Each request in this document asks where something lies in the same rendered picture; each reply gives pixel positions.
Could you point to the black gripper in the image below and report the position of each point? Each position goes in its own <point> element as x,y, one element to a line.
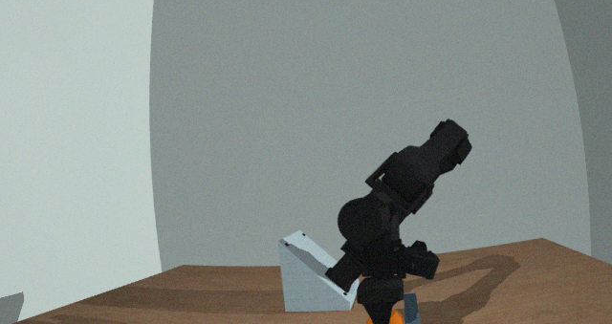
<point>382,289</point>

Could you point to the blue flat bar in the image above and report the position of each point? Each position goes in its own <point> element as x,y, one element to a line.
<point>411,309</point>

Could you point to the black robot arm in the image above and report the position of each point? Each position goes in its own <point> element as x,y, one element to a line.
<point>404,188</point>

